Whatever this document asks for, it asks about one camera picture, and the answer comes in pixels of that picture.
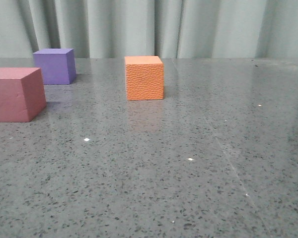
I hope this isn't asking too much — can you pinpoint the red foam cube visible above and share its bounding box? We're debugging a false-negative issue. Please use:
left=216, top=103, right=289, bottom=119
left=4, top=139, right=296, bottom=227
left=0, top=67, right=47, bottom=122

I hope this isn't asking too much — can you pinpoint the grey-green curtain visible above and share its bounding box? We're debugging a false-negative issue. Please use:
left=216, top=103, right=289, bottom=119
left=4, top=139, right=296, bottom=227
left=0, top=0, right=298, bottom=58

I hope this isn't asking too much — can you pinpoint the orange foam cube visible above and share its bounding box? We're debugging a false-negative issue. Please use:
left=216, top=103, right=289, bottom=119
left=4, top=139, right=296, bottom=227
left=125, top=56, right=164, bottom=101

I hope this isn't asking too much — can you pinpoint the purple foam cube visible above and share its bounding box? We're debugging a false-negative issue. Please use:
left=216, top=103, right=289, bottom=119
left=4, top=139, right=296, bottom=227
left=33, top=49, right=76, bottom=85

